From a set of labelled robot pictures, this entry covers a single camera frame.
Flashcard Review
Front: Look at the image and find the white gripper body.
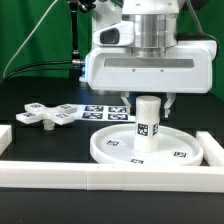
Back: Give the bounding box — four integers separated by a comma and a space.
85, 40, 217, 93

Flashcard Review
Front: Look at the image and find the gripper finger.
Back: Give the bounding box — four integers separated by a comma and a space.
121, 91, 134, 108
164, 93, 176, 118

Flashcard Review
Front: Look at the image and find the white round table top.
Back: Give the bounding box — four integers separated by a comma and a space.
90, 124, 203, 166

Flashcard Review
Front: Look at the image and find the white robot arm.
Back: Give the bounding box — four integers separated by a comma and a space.
80, 0, 218, 113

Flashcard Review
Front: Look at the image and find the white marker sheet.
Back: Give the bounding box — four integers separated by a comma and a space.
66, 104, 135, 122

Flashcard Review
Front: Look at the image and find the white right fence bar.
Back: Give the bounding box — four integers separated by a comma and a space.
196, 131, 224, 167

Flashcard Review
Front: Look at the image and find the white fence bar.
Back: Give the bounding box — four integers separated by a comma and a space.
0, 125, 12, 155
196, 131, 224, 167
0, 161, 224, 193

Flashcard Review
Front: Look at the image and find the white cross-shaped table base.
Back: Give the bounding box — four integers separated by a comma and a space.
16, 103, 77, 131

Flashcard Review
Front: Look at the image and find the white left fence bar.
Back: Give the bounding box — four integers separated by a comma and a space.
0, 125, 12, 155

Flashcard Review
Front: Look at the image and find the white front fence bar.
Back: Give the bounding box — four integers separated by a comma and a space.
0, 161, 224, 193

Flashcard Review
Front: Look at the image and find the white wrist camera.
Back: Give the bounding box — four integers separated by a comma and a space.
93, 21, 134, 46

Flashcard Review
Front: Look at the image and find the black cable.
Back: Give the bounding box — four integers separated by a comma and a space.
0, 60, 75, 84

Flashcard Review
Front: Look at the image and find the grey cable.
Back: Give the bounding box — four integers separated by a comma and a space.
2, 0, 60, 80

